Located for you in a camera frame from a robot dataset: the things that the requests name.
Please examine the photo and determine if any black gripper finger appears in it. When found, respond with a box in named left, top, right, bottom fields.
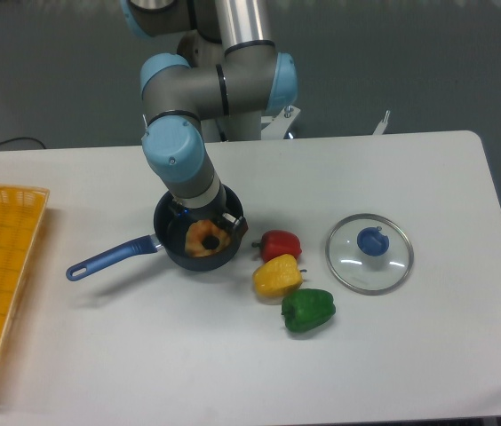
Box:
left=232, top=216, right=248, bottom=241

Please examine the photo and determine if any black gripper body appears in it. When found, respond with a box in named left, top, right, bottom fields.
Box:
left=169, top=185, right=238, bottom=231

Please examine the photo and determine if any glazed orange donut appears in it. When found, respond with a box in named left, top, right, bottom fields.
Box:
left=185, top=220, right=231, bottom=257

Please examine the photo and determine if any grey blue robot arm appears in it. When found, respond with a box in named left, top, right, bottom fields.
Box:
left=121, top=1, right=298, bottom=231

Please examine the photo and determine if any glass pot lid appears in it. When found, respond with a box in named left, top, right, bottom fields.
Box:
left=325, top=213, right=415, bottom=296

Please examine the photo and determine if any red bell pepper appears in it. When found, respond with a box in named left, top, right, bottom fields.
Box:
left=251, top=230, right=302, bottom=262

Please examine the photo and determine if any dark blue saucepan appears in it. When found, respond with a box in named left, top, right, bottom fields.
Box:
left=66, top=186, right=248, bottom=281

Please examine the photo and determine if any yellow bell pepper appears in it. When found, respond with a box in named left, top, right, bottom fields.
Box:
left=252, top=254, right=304, bottom=298

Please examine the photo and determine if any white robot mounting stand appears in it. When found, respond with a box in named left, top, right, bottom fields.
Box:
left=139, top=30, right=392, bottom=146

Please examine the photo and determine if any green bell pepper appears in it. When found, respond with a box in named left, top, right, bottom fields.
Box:
left=281, top=288, right=336, bottom=334

